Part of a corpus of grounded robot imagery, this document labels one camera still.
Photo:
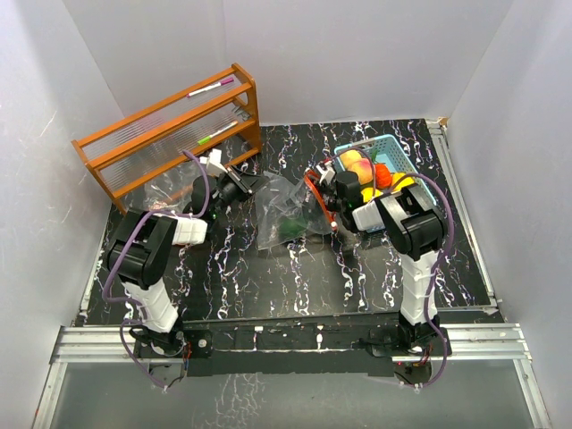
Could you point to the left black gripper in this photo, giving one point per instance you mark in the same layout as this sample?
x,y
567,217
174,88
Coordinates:
x,y
245,183

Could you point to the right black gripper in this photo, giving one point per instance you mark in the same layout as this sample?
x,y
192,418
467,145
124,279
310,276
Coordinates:
x,y
323,187

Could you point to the yellow fake lemon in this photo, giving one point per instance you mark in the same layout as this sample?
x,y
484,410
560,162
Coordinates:
x,y
369,193

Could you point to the fake peach apple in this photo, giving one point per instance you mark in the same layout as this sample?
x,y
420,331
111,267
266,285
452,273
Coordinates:
x,y
348,158

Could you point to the fake pink peach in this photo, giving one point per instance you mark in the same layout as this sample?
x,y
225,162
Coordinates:
x,y
364,171

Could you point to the clear zip bag with fruit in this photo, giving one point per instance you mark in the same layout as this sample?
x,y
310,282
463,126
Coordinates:
x,y
279,199

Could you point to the fake green fruit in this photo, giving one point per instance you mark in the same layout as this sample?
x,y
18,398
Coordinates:
x,y
290,229

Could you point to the clear zip bag with peppers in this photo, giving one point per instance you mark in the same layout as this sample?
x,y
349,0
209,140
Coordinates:
x,y
171,190

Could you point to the yellow fake bell pepper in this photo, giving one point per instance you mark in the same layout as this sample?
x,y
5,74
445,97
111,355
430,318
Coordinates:
x,y
401,180

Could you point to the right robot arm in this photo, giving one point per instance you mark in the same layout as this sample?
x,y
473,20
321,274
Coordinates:
x,y
418,231

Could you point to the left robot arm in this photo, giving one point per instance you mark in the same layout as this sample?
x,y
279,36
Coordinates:
x,y
139,251

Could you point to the green marker pen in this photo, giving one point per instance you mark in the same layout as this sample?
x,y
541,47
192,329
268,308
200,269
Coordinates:
x,y
216,133

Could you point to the blue plastic basket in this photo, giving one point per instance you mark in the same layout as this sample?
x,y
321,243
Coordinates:
x,y
384,149

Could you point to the wooden shelf rack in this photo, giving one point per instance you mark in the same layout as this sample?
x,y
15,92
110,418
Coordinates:
x,y
128,154

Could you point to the pink marker pen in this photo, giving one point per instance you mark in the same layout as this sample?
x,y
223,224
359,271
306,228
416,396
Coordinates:
x,y
216,85

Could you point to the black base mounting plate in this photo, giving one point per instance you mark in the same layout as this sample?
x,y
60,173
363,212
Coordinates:
x,y
305,345

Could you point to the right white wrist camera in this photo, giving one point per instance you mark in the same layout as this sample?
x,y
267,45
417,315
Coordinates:
x,y
326,172

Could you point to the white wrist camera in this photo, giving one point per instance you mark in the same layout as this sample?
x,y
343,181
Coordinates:
x,y
213,163
326,172

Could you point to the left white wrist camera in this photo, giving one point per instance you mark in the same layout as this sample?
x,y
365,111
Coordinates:
x,y
213,163

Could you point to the aluminium frame rail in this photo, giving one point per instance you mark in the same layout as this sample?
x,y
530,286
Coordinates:
x,y
499,341

